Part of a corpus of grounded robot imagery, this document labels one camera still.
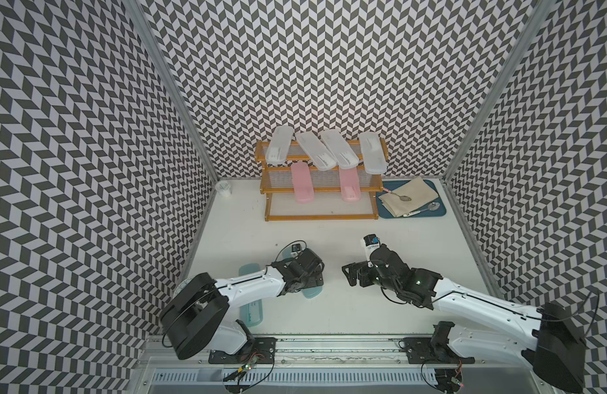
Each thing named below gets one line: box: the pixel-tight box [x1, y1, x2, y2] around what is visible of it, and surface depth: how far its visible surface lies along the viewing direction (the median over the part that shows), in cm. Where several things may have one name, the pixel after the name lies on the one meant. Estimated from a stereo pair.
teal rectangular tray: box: [375, 179, 448, 218], surface depth 108 cm
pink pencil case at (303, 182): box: [291, 161, 315, 205], surface depth 96 cm
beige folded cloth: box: [378, 175, 439, 218], surface depth 114 cm
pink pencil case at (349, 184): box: [339, 167, 361, 202], surface depth 95 cm
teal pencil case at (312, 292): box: [301, 285, 324, 300], surface depth 84 cm
